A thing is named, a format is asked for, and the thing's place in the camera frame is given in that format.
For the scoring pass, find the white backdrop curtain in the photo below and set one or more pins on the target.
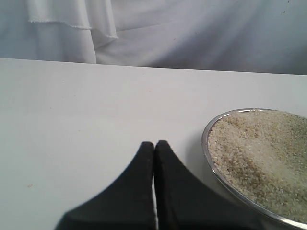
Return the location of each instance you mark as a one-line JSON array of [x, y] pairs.
[[229, 35]]

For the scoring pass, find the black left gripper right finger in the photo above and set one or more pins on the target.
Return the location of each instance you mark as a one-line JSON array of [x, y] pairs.
[[185, 203]]

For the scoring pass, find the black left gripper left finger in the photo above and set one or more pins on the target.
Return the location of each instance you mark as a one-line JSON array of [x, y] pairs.
[[127, 204]]

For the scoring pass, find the metal plate of rice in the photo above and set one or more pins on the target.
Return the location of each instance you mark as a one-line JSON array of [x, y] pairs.
[[260, 156]]

